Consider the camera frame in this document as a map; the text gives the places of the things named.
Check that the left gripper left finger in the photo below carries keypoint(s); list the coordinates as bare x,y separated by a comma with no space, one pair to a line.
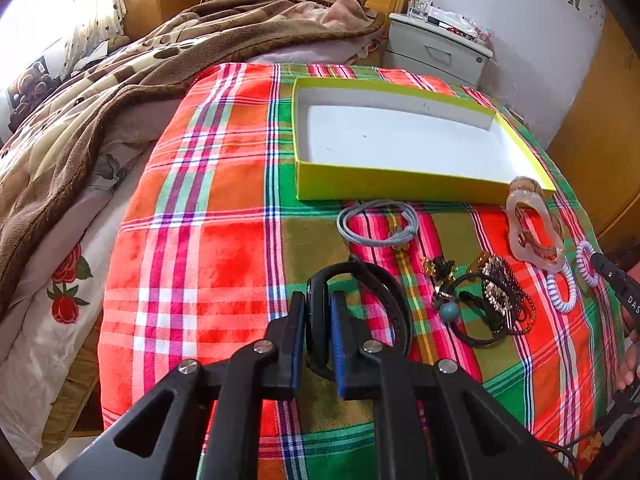
202,421

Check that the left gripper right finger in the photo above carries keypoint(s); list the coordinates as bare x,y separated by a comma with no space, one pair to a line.
431,421

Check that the clear glass cup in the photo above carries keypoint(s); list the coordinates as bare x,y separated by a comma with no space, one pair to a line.
419,9

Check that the brown patterned blanket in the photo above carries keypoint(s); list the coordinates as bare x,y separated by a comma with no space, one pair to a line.
48,162

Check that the gold rhinestone hair clip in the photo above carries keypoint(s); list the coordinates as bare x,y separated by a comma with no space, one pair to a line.
501,289

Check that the translucent pink hair claw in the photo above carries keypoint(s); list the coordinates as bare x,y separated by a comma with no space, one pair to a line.
535,234

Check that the white bedside nightstand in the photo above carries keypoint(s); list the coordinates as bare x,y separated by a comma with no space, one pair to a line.
425,49

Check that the dotted window curtain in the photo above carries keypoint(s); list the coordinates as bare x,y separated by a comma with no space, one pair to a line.
93,21

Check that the person's right hand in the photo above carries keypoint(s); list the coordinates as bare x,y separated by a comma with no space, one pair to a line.
626,371

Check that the wooden door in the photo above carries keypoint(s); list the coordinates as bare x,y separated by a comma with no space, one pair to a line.
597,146

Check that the floral white bed sheet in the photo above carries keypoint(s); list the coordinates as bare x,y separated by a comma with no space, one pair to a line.
55,284

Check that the yellow-green shallow cardboard box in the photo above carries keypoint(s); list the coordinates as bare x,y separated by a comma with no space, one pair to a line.
366,139

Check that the teddy bear picture frame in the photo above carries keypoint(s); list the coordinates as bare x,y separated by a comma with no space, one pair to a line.
29,90

